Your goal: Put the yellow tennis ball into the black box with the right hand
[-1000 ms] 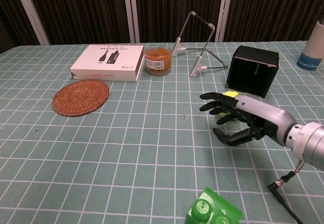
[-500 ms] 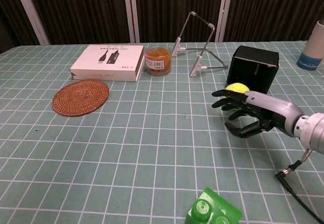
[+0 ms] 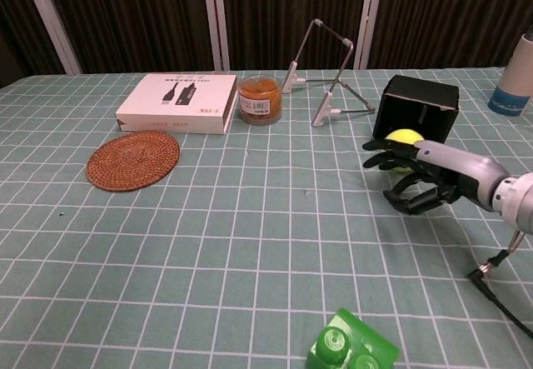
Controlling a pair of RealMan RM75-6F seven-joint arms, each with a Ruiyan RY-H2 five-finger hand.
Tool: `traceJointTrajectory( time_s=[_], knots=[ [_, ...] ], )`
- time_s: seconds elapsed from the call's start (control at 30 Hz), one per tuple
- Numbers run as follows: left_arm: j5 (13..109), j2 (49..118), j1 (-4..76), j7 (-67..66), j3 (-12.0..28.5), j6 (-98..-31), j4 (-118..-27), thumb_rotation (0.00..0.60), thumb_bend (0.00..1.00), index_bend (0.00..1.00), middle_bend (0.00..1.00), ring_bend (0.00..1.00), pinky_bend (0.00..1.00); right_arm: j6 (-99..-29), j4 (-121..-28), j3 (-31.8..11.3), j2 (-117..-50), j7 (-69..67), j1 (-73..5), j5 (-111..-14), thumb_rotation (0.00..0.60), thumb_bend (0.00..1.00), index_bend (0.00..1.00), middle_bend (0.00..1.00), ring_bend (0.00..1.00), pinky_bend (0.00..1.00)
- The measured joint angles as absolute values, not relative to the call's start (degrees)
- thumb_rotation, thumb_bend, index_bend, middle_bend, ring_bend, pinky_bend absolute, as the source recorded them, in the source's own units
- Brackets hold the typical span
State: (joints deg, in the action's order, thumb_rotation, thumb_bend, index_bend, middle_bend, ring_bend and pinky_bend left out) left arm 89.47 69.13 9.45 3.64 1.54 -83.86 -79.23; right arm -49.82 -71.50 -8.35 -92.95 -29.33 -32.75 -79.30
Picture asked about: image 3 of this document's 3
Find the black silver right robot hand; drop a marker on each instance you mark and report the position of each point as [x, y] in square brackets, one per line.
[458, 169]

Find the yellow tennis ball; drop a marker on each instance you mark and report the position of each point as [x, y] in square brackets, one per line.
[404, 136]

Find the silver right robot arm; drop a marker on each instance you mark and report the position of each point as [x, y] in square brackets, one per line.
[520, 202]

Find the black open cardboard box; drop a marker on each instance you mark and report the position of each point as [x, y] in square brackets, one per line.
[420, 94]

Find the white flat product box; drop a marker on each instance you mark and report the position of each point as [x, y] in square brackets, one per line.
[179, 100]

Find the white blue thermos bottle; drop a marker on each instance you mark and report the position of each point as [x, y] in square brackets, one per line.
[514, 86]

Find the green plastic block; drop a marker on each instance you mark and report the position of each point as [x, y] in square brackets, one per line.
[350, 344]

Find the clear jar with orange contents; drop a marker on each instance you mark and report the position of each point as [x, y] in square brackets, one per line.
[260, 98]

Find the green white checked tablecloth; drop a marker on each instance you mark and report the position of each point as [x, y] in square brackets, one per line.
[233, 240]

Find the round woven brown coaster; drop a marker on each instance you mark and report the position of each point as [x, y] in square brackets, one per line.
[133, 161]

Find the white partition post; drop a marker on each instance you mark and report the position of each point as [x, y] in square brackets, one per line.
[50, 21]
[216, 19]
[368, 19]

